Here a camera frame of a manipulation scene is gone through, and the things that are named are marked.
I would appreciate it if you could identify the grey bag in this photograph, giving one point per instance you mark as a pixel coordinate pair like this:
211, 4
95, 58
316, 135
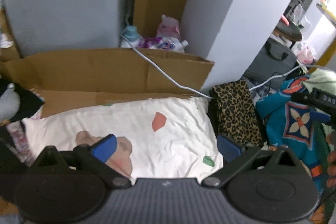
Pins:
270, 64

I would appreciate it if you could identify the flattened brown cardboard box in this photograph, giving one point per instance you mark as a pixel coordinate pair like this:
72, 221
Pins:
92, 71

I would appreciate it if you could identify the light green cloth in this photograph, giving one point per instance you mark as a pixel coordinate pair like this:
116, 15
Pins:
323, 79

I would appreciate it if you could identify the person's right hand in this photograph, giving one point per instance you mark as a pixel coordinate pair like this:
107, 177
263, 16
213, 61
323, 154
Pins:
332, 169

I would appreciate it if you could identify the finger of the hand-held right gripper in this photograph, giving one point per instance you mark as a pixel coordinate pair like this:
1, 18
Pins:
321, 117

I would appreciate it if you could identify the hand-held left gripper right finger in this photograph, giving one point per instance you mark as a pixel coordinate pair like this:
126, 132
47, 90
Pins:
228, 146

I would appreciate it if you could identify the teal printed blanket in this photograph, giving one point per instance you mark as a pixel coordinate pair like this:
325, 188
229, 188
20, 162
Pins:
275, 113

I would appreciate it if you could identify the pink pouch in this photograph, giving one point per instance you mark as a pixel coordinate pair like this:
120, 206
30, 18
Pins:
168, 27

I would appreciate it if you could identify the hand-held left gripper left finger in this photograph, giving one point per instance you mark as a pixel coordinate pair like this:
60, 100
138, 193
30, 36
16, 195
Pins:
105, 146

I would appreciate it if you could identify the black cloth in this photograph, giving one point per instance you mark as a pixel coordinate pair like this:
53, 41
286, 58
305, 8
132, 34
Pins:
31, 106

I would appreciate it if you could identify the pink plastic bag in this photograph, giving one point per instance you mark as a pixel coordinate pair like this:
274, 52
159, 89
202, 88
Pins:
307, 54

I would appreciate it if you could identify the black chair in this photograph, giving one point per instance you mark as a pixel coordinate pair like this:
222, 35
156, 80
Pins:
288, 29

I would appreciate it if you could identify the folded black garment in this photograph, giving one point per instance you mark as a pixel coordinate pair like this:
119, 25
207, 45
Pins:
214, 119

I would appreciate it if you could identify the grey neck pillow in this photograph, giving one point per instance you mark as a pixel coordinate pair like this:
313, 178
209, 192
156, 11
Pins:
9, 103

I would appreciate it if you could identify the cream bear print blanket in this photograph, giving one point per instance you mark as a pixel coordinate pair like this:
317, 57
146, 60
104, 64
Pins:
183, 134

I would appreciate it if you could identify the leopard print garment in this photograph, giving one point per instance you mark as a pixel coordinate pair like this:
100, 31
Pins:
236, 113

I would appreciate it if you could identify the white bottle with blue cap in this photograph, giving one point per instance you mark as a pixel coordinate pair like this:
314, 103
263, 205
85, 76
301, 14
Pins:
131, 35

